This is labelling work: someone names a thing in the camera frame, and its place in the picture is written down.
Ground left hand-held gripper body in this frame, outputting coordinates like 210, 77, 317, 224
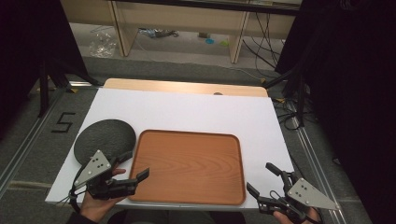
74, 149, 138, 201

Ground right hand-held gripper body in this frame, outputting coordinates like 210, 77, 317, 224
257, 177, 341, 224

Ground black round placemat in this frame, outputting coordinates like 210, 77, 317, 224
73, 119, 137, 166

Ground brown wooden tray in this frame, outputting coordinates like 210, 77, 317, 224
127, 129, 247, 206

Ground person's right hand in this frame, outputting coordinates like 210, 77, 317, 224
273, 207, 322, 224

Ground person's left hand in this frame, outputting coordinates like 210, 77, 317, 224
79, 167, 127, 224

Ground white board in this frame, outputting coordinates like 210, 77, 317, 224
45, 87, 295, 210

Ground black stand legs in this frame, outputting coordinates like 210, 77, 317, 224
37, 57, 102, 119
262, 66, 308, 128

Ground black curtain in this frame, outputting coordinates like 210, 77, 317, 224
275, 0, 396, 224
0, 0, 89, 138

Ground clear plastic bag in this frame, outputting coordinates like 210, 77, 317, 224
89, 25, 118, 59

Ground dark bundle on floor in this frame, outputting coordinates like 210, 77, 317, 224
137, 27, 180, 39

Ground light wooden desk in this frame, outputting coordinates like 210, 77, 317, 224
60, 0, 304, 65

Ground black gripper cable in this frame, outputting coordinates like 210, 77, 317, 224
68, 167, 86, 214

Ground metal floor rail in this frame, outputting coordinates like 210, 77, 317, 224
0, 81, 94, 195
284, 98, 348, 224

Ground black floor cables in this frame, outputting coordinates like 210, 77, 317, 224
272, 97, 306, 132

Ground black hanging cables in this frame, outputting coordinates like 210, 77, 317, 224
242, 11, 286, 71

